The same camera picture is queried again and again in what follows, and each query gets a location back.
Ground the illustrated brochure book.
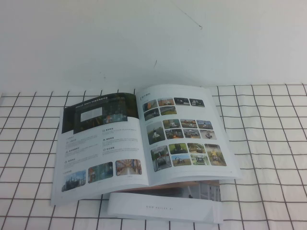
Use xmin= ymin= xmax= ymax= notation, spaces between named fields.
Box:
xmin=50 ymin=83 xmax=243 ymax=207

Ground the closed white cover book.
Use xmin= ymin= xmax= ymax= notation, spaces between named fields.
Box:
xmin=106 ymin=178 xmax=224 ymax=225

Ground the white black grid tablecloth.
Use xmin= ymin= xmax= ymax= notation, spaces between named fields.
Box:
xmin=0 ymin=83 xmax=307 ymax=230

